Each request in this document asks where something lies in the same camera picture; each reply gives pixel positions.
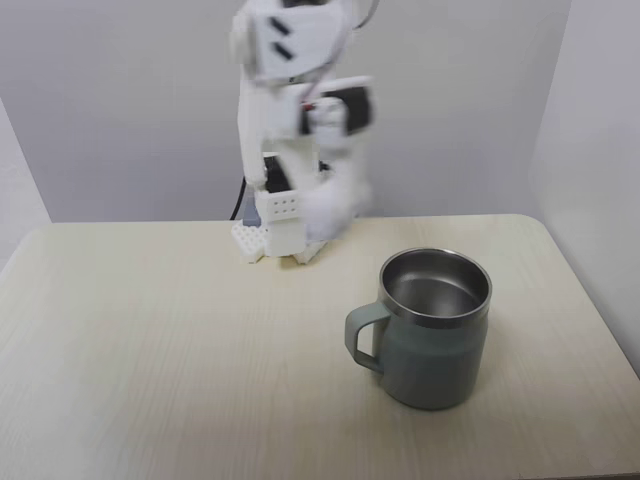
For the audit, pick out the white gauze dressing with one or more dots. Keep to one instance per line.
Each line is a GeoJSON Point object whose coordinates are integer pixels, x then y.
{"type": "Point", "coordinates": [332, 212]}

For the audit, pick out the grey-green steel mug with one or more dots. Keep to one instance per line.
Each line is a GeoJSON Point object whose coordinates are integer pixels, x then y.
{"type": "Point", "coordinates": [430, 360]}

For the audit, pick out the grey clamp block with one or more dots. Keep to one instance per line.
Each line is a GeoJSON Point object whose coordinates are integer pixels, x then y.
{"type": "Point", "coordinates": [251, 214]}

